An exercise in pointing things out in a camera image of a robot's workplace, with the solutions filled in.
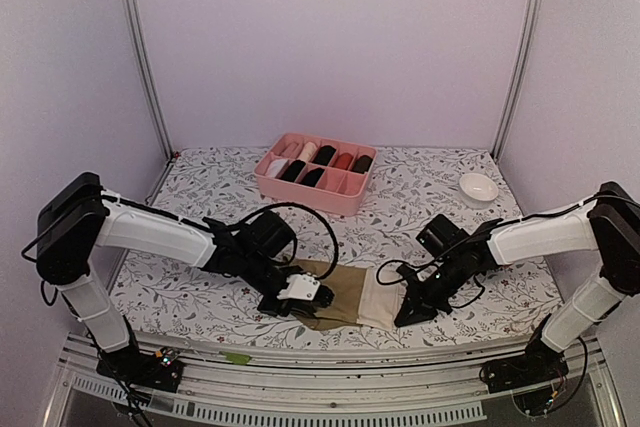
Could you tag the khaki underwear cream waistband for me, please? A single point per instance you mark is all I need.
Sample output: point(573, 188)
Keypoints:
point(359, 301)

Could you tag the white bowl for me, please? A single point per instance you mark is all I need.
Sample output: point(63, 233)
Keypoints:
point(477, 190)

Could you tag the pink divided storage box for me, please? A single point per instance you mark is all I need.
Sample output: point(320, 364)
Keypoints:
point(324, 174)

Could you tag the right aluminium frame post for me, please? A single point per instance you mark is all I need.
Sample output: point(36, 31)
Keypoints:
point(531, 15)

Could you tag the red rolled underwear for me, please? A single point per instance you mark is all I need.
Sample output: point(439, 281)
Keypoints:
point(343, 161)

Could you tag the aluminium front rail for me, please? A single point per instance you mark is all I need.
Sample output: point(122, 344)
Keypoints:
point(429, 386)

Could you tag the black rolled underwear front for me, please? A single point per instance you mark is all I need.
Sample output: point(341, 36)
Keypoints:
point(291, 173)

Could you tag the pink folded cloth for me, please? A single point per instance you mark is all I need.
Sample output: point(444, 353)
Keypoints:
point(289, 150)

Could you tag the left aluminium frame post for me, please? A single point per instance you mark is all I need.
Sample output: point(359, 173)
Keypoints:
point(134, 23)

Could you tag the olive rolled underwear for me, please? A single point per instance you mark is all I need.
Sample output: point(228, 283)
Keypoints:
point(362, 164)

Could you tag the green tape scrap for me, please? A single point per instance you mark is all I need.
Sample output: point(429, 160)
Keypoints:
point(237, 358)

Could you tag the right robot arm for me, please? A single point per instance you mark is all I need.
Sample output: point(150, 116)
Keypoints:
point(606, 223)

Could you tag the black rolled underwear back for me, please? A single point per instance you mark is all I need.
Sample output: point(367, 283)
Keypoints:
point(324, 155)

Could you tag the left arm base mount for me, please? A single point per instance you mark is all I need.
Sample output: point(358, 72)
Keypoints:
point(161, 370)

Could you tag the black underwear white trim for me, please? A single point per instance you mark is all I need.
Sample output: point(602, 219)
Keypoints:
point(312, 177)

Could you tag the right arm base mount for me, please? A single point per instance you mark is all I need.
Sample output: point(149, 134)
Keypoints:
point(537, 364)

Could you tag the black rolled underwear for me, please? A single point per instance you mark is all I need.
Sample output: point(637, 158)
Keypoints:
point(291, 173)
point(324, 155)

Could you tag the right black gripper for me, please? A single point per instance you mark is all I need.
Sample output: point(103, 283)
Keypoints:
point(424, 308)

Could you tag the white folded cloth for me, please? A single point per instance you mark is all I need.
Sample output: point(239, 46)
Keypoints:
point(276, 167)

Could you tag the beige rolled underwear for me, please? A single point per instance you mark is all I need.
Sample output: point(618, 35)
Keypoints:
point(308, 152)

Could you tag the aluminium frame post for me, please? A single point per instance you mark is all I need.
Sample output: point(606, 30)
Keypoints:
point(531, 15)
point(134, 23)

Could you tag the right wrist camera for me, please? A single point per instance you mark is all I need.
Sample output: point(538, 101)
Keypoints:
point(409, 274)

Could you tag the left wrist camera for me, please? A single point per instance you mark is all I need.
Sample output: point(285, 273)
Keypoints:
point(299, 287)

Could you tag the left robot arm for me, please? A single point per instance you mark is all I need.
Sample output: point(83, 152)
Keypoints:
point(85, 217)

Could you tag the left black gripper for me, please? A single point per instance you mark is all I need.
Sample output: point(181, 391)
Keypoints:
point(275, 309)

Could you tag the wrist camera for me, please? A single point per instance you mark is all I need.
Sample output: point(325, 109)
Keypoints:
point(299, 287)
point(409, 274)

